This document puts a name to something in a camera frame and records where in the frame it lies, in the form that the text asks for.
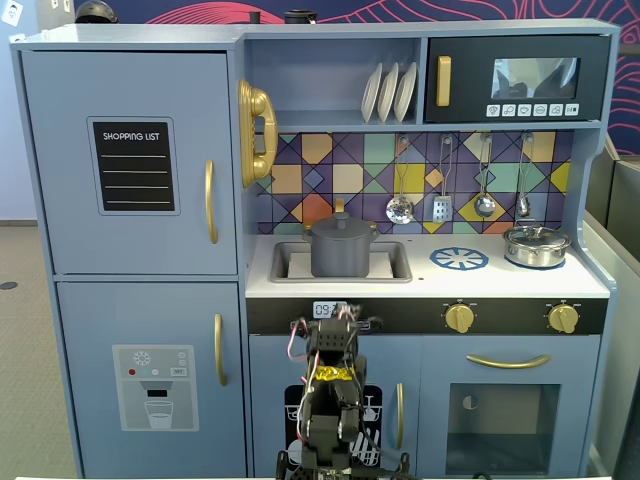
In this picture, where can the gray pot lid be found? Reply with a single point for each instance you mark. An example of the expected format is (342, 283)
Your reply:
(341, 229)

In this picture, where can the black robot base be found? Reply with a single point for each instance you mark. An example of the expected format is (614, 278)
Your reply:
(305, 465)

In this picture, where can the shiny steel pot lid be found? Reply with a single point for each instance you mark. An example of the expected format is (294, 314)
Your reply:
(536, 234)

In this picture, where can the gray toy pot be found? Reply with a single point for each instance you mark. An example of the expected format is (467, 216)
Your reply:
(340, 257)

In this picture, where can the gold faucet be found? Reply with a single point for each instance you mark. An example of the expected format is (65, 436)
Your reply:
(339, 205)

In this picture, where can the digital clock display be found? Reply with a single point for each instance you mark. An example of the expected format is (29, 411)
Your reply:
(324, 309)

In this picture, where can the gray sink basin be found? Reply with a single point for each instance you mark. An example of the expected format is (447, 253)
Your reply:
(400, 260)

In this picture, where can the silver skimmer spoon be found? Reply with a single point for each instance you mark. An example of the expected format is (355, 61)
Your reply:
(400, 210)

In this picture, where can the silver slotted spatula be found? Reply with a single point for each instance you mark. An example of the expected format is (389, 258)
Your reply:
(442, 209)

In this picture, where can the blue dishwasher door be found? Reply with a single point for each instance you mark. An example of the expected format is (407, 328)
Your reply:
(270, 360)

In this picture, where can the gold toy telephone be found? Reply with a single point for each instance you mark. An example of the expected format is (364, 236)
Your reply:
(257, 115)

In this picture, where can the white toy plate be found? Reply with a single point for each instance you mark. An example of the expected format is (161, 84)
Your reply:
(388, 95)
(371, 95)
(406, 92)

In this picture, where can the gold stove knob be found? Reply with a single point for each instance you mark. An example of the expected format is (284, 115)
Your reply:
(460, 318)
(563, 318)

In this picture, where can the silver ladle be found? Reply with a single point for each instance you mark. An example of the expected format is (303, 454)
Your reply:
(484, 205)

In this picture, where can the blue oven door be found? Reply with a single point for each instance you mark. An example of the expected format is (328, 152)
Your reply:
(440, 360)

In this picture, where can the black dishwasher decal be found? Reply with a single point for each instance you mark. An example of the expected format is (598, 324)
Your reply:
(372, 410)

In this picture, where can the black shopping list board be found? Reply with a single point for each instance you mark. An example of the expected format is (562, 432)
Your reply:
(134, 170)

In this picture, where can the silver small spoon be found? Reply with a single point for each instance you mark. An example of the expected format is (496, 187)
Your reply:
(523, 205)

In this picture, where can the black microwave door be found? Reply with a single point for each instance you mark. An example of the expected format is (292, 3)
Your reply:
(470, 85)

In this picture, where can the black cylindrical container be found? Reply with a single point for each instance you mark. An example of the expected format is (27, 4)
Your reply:
(299, 17)

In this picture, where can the gray ice dispenser decal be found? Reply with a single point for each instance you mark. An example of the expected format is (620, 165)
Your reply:
(155, 395)

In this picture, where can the blue freezer door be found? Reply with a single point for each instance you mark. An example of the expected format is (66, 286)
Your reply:
(85, 325)

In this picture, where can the blue toy kitchen unit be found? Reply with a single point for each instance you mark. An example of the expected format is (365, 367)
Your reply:
(150, 36)

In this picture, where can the blue fridge door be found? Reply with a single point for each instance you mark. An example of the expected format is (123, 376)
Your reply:
(60, 150)

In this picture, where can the gray cabinet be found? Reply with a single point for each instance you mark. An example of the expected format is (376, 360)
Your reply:
(615, 300)

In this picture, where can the black round floor cover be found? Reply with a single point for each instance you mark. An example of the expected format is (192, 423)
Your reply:
(7, 285)

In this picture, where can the black helmet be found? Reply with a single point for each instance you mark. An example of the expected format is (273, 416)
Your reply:
(96, 12)

